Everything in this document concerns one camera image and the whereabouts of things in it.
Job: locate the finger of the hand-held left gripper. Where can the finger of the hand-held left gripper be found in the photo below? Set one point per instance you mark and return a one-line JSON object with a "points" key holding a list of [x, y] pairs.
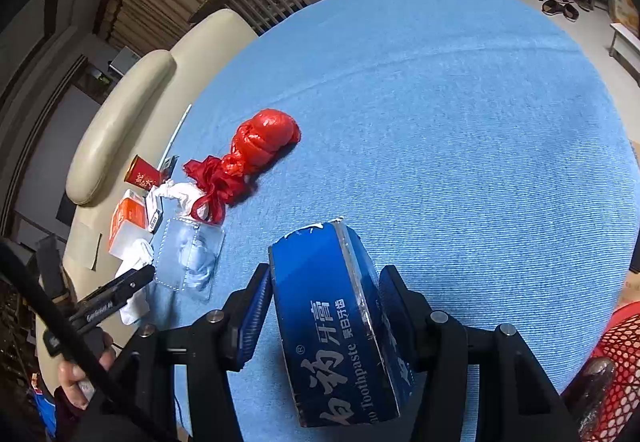
{"points": [[117, 294]]}

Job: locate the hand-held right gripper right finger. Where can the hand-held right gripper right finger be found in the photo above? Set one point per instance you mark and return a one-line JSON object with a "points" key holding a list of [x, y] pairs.
{"points": [[395, 312]]}

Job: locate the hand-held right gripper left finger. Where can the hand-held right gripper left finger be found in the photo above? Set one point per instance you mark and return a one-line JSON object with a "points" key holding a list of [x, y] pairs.
{"points": [[254, 317]]}

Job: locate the blue toothpaste box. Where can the blue toothpaste box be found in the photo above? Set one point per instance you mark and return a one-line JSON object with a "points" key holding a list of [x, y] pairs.
{"points": [[325, 322]]}

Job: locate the clear plastic zip bag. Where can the clear plastic zip bag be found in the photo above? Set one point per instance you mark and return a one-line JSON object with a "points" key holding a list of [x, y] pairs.
{"points": [[190, 252]]}

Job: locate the white plastic bag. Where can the white plastic bag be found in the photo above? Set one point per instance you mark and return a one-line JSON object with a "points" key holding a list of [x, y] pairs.
{"points": [[177, 194]]}

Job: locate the red plastic bag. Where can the red plastic bag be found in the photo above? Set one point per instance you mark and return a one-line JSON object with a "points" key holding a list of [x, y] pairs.
{"points": [[265, 132]]}

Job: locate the red mesh basket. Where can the red mesh basket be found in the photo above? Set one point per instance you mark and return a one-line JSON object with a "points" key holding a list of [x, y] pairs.
{"points": [[625, 347]]}

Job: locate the person's left forearm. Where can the person's left forearm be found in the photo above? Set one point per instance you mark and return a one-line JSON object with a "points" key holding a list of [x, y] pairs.
{"points": [[75, 422]]}

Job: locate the person's left hand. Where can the person's left hand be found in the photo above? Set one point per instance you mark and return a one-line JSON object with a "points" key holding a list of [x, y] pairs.
{"points": [[82, 372]]}

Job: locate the folded white tissues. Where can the folded white tissues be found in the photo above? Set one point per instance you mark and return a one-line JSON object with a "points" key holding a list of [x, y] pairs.
{"points": [[134, 267]]}

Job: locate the grey paper sheet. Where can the grey paper sheet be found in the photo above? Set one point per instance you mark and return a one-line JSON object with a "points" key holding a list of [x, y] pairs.
{"points": [[84, 247]]}

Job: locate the orange tissue pack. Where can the orange tissue pack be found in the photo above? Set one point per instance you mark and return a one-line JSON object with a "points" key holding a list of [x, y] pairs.
{"points": [[125, 217]]}

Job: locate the white purple medicine box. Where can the white purple medicine box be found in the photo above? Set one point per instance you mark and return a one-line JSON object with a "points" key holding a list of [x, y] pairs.
{"points": [[154, 212]]}

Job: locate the red paper cup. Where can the red paper cup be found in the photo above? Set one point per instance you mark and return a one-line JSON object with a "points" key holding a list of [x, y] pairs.
{"points": [[140, 172]]}

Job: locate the dark snack wrapper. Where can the dark snack wrapper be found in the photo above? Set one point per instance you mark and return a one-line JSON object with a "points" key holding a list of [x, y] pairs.
{"points": [[171, 166]]}

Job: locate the white thin stick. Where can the white thin stick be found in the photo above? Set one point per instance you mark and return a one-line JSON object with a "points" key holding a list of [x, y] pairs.
{"points": [[175, 137]]}

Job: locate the blue tablecloth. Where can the blue tablecloth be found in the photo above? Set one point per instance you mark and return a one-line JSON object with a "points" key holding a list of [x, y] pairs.
{"points": [[450, 147]]}

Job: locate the cream leather sofa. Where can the cream leather sofa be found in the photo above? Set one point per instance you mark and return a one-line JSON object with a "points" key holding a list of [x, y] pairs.
{"points": [[115, 112]]}

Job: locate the white bench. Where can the white bench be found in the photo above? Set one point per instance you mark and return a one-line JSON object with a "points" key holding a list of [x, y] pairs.
{"points": [[627, 47]]}

